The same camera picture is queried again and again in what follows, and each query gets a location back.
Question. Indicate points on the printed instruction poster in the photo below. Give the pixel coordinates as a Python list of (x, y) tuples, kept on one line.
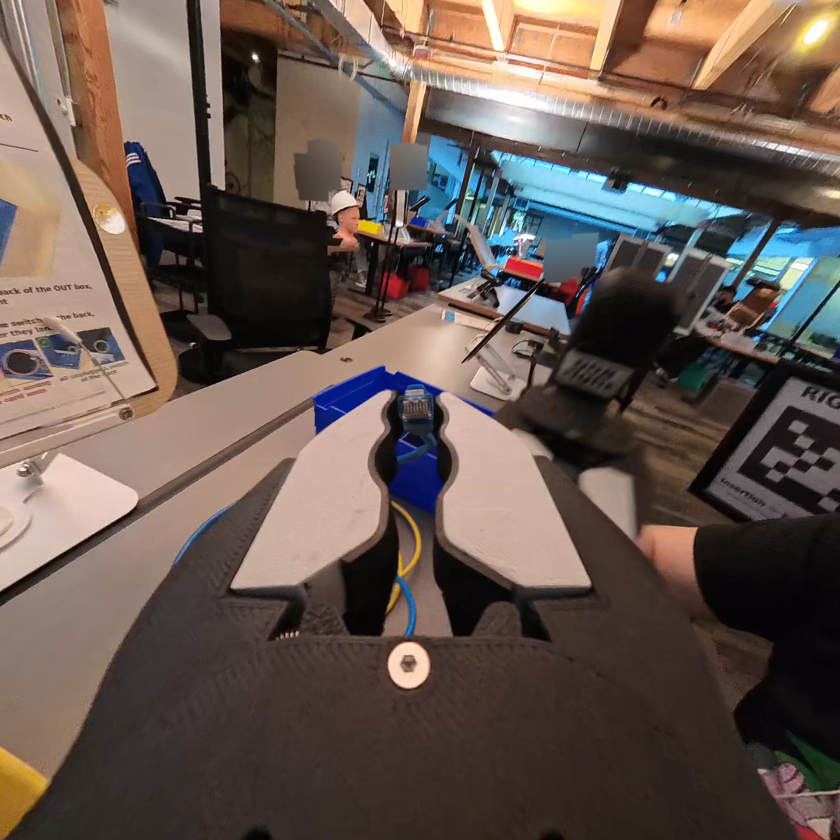
[(39, 262)]

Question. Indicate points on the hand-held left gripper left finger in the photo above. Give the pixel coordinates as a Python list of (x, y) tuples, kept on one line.
[(315, 512)]

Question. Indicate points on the red plastic crate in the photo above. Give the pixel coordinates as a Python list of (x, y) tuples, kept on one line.
[(420, 279), (394, 285)]

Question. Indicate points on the black white marker sign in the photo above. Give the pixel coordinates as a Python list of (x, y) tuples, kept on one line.
[(787, 446)]

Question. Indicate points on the white stand base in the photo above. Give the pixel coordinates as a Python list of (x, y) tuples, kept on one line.
[(65, 505)]

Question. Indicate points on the grey framed panel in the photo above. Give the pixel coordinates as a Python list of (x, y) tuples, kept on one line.
[(699, 289)]

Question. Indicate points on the yellow smiley sticker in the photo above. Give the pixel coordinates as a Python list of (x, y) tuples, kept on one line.
[(109, 219)]

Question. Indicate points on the black office chair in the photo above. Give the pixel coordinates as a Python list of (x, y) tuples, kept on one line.
[(262, 275)]

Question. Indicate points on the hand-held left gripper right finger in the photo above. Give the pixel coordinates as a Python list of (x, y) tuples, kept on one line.
[(512, 518)]

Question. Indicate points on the red desktop bin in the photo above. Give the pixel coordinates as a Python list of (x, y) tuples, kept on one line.
[(523, 268)]

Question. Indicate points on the yellow plastic bin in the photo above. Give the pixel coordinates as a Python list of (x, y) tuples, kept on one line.
[(19, 794)]

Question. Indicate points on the blue striped jacket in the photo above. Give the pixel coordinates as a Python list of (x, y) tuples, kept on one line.
[(144, 190)]

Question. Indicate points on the black round pole stand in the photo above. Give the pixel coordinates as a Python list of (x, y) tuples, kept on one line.
[(198, 98)]

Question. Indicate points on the wooden ceiling beam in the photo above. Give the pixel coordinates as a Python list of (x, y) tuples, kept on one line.
[(98, 98)]

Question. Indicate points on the blue plastic bin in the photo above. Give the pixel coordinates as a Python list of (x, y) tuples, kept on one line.
[(348, 400)]

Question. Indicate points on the long spiral air duct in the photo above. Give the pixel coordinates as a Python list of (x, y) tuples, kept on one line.
[(590, 105)]

